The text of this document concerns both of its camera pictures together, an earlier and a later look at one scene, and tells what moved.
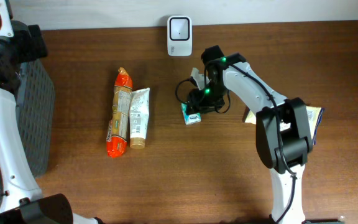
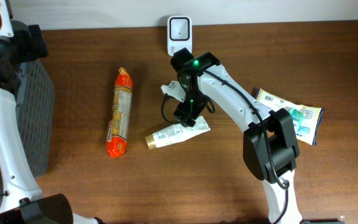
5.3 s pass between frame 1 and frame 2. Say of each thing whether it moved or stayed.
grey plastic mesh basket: stayed
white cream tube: moved
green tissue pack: moved
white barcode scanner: stayed
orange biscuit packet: stayed
